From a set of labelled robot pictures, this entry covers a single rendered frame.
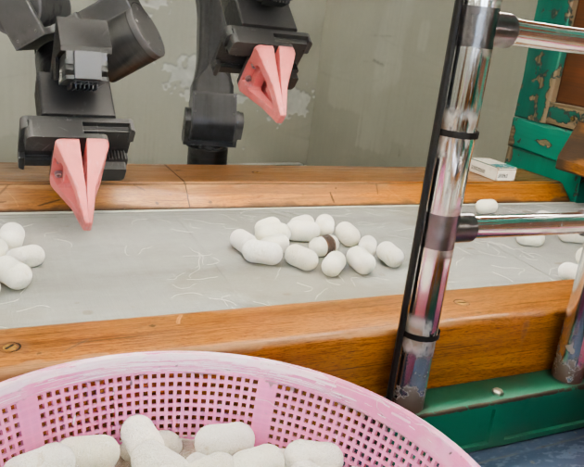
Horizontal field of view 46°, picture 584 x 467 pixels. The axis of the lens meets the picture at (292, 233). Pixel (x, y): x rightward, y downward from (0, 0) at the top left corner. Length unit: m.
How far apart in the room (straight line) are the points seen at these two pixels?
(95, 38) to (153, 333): 0.30
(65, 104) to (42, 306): 0.23
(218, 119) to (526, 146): 0.49
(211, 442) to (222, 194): 0.45
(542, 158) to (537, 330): 0.61
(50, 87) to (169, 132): 2.12
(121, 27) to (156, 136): 2.09
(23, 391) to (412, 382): 0.24
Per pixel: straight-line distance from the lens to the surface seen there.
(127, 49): 0.70
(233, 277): 0.58
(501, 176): 1.02
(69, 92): 0.68
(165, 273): 0.58
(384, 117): 2.66
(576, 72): 1.12
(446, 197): 0.42
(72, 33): 0.64
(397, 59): 2.63
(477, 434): 0.52
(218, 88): 1.06
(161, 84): 2.75
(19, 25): 0.73
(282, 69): 0.75
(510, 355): 0.55
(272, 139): 3.00
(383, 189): 0.89
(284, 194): 0.81
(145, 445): 0.36
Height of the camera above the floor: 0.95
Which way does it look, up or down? 18 degrees down
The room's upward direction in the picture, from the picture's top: 7 degrees clockwise
